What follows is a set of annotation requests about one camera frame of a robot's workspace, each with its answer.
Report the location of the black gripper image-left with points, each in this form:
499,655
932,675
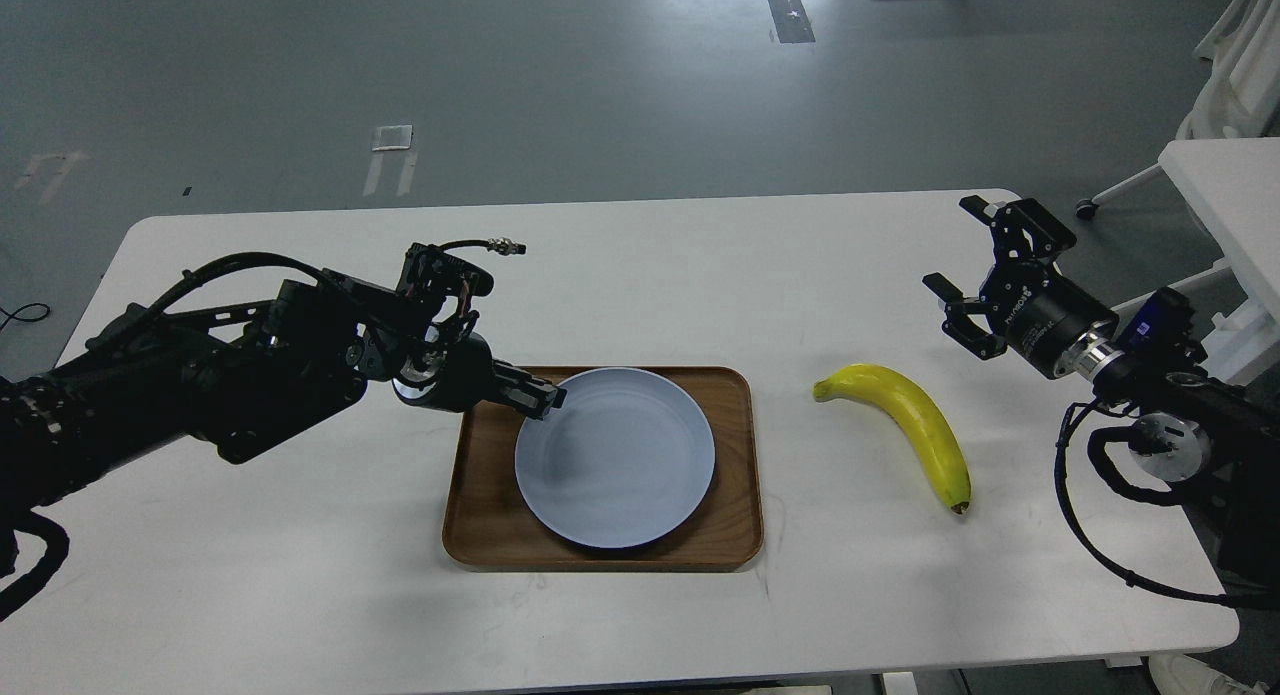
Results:
468,376

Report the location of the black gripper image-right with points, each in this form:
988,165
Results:
1030,306

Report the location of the light blue plate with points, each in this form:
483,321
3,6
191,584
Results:
626,460

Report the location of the yellow banana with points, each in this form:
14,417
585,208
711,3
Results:
924,425

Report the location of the black robot arm image-left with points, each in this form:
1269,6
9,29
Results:
243,353

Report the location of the brown wooden tray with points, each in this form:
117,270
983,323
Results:
488,523

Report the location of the white sneaker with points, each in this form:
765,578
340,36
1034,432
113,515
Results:
1179,674

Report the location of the white chair frame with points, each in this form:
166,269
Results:
1239,99

